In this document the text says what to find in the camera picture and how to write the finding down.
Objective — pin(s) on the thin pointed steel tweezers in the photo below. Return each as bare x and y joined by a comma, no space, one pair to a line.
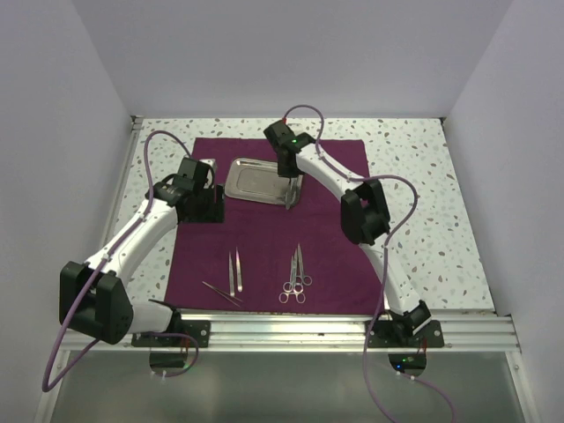
229,297

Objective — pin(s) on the steel needle holder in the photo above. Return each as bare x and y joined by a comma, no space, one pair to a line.
300,295

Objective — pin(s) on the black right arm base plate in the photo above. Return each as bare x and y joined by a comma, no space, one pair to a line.
413,330

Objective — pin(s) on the steel scalpel handle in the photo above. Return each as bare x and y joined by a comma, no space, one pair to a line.
287,200

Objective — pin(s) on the steel surgical scissors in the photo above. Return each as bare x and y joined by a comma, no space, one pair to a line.
288,287

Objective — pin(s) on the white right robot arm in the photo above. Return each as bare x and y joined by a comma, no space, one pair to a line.
364,220

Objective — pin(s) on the aluminium rail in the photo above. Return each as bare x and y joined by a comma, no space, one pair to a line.
119,183
448,332

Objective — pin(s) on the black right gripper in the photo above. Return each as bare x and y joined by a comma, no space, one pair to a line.
286,172

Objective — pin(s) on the purple cloth wrap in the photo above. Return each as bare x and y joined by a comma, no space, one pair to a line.
266,235

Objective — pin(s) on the small steel hemostat clamp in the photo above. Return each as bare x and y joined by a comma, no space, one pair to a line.
304,278

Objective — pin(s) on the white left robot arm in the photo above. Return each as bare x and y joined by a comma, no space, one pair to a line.
93,297

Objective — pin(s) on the ridged steel dressing forceps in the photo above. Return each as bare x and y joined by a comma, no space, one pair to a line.
294,190

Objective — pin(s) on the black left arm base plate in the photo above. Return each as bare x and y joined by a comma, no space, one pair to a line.
182,333

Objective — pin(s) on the stainless steel instrument tray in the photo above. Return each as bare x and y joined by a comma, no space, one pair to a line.
257,181

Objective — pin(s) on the aluminium left side rail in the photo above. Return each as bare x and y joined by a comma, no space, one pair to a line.
119,183

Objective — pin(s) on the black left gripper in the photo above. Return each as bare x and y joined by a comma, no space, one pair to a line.
214,213

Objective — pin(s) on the aluminium front rail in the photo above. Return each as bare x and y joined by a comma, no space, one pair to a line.
448,332

